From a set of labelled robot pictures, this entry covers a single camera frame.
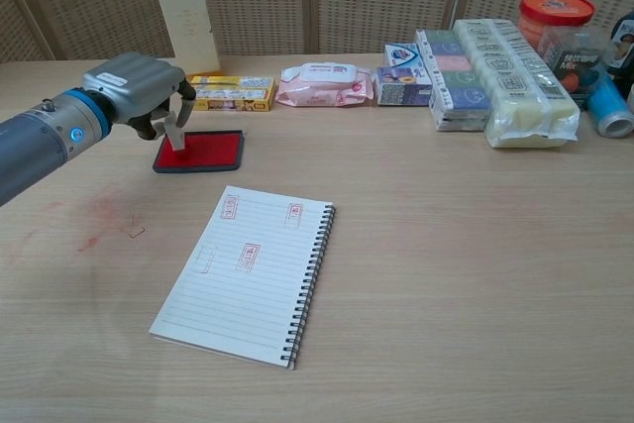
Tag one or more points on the multicolour tissue pack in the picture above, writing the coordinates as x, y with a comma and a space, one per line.
453, 81

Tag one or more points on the red ink pad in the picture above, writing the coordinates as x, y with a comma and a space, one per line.
213, 150

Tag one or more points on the blue white soap box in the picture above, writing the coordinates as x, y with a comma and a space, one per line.
402, 55

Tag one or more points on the small purple box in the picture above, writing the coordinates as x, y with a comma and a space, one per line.
401, 86

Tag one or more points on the clear jar orange lid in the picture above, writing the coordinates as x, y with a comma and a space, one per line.
560, 22

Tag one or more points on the black bottle blue label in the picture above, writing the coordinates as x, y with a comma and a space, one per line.
624, 44

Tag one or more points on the long white clear-wrapped packet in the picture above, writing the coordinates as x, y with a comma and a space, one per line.
515, 86

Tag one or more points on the white spiral notebook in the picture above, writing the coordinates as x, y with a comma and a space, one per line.
247, 279

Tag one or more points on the blue cylinder tube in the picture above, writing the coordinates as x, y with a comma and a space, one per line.
611, 106

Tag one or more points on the small wooden stamp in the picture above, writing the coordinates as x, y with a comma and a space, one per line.
176, 138

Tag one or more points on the tall beige orange box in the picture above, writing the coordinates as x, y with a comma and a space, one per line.
185, 12

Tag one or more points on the pink wet wipes pack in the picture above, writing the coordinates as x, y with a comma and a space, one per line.
322, 86

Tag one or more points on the flat yellow box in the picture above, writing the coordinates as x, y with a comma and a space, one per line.
233, 93

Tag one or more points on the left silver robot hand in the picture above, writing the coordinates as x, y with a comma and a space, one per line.
134, 86

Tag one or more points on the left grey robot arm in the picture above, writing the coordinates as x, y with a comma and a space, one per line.
39, 140

